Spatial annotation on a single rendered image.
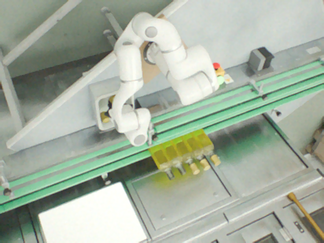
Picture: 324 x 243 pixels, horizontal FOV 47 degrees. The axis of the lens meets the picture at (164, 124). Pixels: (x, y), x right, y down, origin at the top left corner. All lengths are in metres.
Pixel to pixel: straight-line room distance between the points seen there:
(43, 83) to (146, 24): 1.21
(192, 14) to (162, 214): 0.91
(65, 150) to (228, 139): 0.88
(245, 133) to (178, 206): 0.61
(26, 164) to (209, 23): 1.02
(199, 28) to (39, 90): 1.08
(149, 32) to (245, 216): 1.01
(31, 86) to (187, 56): 1.24
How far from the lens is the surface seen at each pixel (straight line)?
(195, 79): 1.44
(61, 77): 2.40
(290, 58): 2.18
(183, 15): 1.62
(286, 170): 2.08
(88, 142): 1.79
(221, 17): 1.75
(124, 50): 1.33
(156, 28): 1.30
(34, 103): 2.28
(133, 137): 1.47
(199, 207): 1.82
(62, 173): 1.73
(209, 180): 1.90
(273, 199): 1.93
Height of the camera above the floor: 1.88
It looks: 33 degrees down
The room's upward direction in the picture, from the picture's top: 148 degrees clockwise
